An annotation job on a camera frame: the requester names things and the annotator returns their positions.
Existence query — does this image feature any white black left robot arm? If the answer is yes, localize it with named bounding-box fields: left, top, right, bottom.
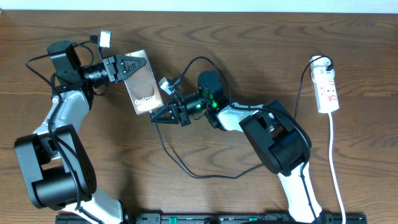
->
left=14, top=40, right=147, bottom=223

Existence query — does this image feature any black charging cable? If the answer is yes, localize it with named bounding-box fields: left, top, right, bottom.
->
left=149, top=55, right=334, bottom=180

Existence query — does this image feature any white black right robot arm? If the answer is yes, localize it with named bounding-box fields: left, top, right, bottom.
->
left=150, top=70, right=323, bottom=223

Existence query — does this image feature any white power strip cord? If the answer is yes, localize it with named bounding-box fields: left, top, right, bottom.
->
left=327, top=112, right=347, bottom=224

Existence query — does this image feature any white power strip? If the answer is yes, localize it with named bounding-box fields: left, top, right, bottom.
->
left=310, top=55, right=340, bottom=114

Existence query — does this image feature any white USB charger adapter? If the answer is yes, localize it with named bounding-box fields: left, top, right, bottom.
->
left=311, top=65, right=335, bottom=83

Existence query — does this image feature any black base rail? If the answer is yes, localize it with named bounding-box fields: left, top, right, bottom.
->
left=55, top=213, right=368, bottom=224

